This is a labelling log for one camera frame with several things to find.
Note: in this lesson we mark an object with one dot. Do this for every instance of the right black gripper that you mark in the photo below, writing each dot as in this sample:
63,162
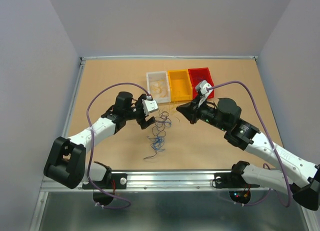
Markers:
191,110

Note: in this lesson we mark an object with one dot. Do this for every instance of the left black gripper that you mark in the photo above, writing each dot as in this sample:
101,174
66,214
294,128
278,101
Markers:
139,103

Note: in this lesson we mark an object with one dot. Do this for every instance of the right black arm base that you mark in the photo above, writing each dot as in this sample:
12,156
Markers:
229,180

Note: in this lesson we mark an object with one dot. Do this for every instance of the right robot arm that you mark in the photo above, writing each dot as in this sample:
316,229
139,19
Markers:
292,175

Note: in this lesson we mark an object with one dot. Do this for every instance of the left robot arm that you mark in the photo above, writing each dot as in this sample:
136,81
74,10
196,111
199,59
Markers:
66,162

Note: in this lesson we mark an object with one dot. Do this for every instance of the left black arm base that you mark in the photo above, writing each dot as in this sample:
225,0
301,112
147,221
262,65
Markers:
113,179

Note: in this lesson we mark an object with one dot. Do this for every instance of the yellow plastic bin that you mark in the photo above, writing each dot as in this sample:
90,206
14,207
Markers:
181,89

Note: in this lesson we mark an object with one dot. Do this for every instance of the red plastic bin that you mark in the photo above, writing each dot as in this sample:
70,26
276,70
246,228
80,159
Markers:
196,75

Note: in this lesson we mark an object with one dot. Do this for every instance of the white plastic bin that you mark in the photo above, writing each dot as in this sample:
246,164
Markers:
158,86

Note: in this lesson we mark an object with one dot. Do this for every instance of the metal front plate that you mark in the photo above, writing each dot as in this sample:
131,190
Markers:
169,211

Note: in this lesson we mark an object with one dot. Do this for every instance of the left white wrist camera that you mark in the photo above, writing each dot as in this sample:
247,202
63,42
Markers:
149,105

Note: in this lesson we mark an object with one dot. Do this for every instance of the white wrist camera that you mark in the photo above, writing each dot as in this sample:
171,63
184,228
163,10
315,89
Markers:
149,105
203,89

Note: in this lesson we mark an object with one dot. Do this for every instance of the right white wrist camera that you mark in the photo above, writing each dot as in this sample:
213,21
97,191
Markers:
203,89

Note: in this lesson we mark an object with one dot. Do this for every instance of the aluminium back rail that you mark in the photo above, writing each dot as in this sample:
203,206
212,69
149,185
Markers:
167,57

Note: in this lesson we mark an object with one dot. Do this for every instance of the aluminium rail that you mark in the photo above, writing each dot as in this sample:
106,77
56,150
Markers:
167,57
71,102
185,180

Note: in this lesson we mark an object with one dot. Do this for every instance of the aluminium front rail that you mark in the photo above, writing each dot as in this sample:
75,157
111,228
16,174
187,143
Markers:
185,180

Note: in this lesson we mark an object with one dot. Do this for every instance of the aluminium left rail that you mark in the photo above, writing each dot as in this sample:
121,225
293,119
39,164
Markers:
71,102

